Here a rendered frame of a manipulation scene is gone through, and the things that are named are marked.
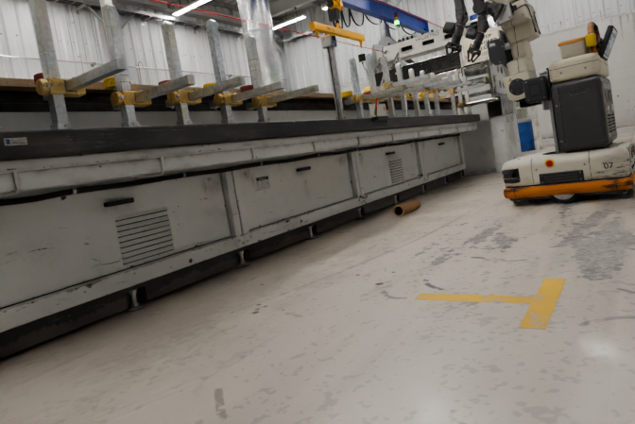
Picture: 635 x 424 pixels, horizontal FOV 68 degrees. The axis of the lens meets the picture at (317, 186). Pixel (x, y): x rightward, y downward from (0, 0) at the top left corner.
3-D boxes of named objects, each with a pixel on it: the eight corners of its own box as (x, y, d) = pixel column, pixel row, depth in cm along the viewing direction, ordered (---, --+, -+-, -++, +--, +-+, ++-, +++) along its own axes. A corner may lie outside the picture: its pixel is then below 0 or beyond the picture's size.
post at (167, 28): (194, 140, 193) (172, 22, 190) (187, 140, 190) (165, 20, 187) (188, 141, 195) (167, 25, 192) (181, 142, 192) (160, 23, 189)
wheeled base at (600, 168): (640, 178, 299) (635, 138, 298) (634, 193, 249) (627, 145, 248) (527, 187, 340) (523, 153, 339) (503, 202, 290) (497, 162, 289)
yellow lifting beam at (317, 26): (366, 45, 899) (363, 28, 897) (316, 34, 759) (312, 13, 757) (361, 46, 904) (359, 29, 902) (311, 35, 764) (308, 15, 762)
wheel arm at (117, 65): (128, 72, 137) (126, 58, 137) (118, 71, 134) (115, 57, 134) (54, 103, 162) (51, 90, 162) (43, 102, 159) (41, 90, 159)
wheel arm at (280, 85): (286, 90, 199) (285, 79, 199) (282, 90, 196) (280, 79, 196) (215, 110, 224) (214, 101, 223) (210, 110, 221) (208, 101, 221)
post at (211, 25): (234, 126, 213) (215, 19, 210) (229, 127, 210) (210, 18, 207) (229, 127, 215) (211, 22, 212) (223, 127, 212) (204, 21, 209)
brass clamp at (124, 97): (152, 104, 177) (150, 91, 176) (120, 104, 165) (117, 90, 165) (143, 108, 180) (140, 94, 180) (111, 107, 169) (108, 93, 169)
